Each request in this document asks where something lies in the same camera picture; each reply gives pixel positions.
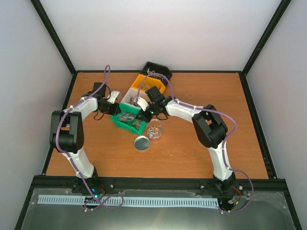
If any silver metal scoop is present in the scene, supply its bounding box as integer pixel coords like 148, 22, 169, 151
122, 113, 136, 122

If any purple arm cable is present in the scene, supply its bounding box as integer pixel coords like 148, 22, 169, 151
55, 64, 125, 211
134, 73, 254, 214

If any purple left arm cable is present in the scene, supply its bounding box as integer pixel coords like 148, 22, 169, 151
55, 64, 125, 211

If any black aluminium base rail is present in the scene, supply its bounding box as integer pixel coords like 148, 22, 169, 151
30, 175, 288, 196

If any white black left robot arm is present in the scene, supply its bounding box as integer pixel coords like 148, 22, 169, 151
49, 82, 121, 193

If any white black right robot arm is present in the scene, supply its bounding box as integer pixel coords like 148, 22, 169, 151
137, 86, 236, 194

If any light blue slotted cable duct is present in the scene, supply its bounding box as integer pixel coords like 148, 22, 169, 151
37, 195, 219, 209

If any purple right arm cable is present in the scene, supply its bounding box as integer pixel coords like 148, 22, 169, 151
134, 73, 254, 214

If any grey metal front plate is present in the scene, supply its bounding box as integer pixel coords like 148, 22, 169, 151
22, 189, 296, 230

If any clear plastic jar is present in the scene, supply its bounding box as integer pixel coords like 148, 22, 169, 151
146, 119, 162, 140

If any yellow candy bin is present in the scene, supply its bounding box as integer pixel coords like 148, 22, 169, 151
131, 74, 166, 93

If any round metal jar lid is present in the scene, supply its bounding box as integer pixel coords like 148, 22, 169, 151
133, 136, 151, 151

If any green candy bin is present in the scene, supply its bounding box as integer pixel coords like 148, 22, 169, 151
111, 103, 146, 135

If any black candy bin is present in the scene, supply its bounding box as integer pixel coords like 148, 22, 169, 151
140, 61, 173, 80

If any black enclosure frame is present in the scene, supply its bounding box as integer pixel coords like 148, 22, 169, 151
15, 0, 302, 230

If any white candy bin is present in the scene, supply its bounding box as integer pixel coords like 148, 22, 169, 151
121, 87, 150, 106

